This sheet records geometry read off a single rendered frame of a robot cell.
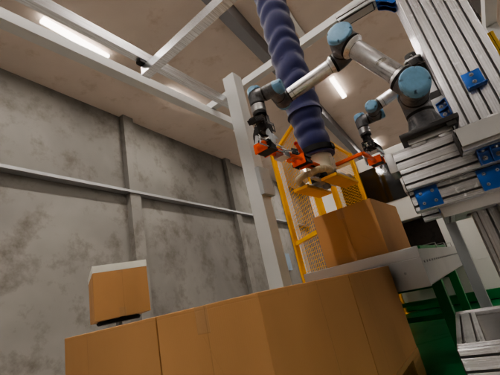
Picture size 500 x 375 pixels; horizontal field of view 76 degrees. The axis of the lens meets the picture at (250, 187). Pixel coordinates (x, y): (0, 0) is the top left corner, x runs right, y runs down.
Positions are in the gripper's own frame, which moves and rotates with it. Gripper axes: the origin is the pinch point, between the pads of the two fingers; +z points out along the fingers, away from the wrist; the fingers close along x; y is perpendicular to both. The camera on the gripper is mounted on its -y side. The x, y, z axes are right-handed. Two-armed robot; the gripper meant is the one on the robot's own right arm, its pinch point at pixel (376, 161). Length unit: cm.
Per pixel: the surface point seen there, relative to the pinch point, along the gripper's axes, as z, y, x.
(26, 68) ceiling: -430, 36, -532
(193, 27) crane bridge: -175, 36, -101
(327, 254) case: 50, 18, -43
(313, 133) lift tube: -20.5, 38.9, -20.5
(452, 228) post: 52, -33, 22
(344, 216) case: 30.7, 18.2, -25.6
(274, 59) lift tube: -85, 40, -31
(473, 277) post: 83, -33, 23
